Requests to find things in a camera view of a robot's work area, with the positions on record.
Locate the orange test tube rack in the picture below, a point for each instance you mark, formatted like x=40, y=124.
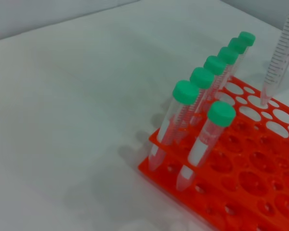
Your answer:
x=243, y=168

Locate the clear test tube green cap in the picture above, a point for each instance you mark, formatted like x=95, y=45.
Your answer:
x=215, y=65
x=236, y=46
x=228, y=55
x=185, y=93
x=221, y=113
x=201, y=77
x=246, y=38
x=278, y=57

